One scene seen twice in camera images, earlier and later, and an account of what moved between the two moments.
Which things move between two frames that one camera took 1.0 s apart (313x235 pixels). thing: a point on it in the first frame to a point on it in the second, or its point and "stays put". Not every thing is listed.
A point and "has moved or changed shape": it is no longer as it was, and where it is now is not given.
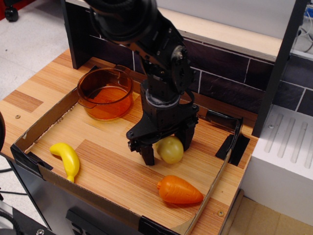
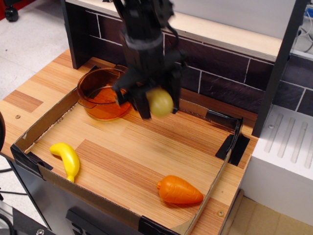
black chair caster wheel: (11, 14) stays put
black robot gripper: (159, 121) to (148, 68)
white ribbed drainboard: (280, 174) stays put
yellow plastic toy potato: (170, 149) has moved or changed shape
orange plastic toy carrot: (175, 190) stays put
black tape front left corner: (29, 161) stays put
